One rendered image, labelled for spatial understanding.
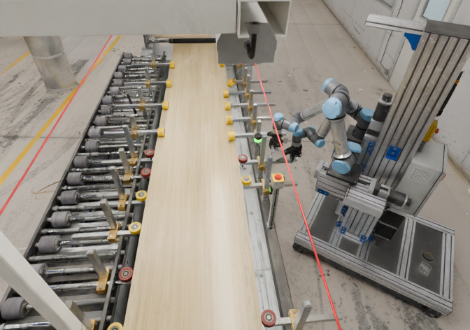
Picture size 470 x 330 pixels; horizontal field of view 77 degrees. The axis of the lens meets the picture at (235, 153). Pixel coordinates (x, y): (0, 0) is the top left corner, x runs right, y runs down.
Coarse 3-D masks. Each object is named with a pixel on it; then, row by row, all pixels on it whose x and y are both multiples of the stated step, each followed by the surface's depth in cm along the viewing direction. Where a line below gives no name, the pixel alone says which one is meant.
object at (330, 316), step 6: (276, 318) 160; (282, 318) 160; (288, 318) 160; (312, 318) 160; (318, 318) 160; (324, 318) 160; (330, 318) 161; (342, 318) 161; (276, 324) 158; (282, 324) 159; (288, 324) 160
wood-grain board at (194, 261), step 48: (192, 48) 421; (192, 96) 321; (192, 144) 260; (192, 192) 218; (240, 192) 219; (144, 240) 188; (192, 240) 189; (240, 240) 189; (144, 288) 165; (192, 288) 166; (240, 288) 166
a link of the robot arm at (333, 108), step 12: (336, 96) 179; (324, 108) 181; (336, 108) 176; (336, 120) 181; (336, 132) 187; (336, 144) 191; (336, 156) 196; (348, 156) 193; (336, 168) 199; (348, 168) 194
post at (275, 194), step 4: (272, 192) 199; (276, 192) 193; (272, 196) 199; (276, 196) 197; (272, 200) 200; (276, 200) 199; (272, 204) 202; (276, 204) 202; (272, 208) 205; (272, 212) 208; (272, 216) 210; (268, 220) 219; (272, 220) 213; (268, 224) 220; (272, 224) 218; (268, 228) 219
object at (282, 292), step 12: (240, 84) 386; (240, 96) 362; (252, 144) 293; (252, 156) 280; (252, 168) 274; (264, 204) 237; (264, 216) 228; (264, 228) 223; (276, 240) 212; (276, 252) 205; (276, 264) 198; (276, 276) 192; (276, 288) 188; (288, 288) 186; (288, 300) 181
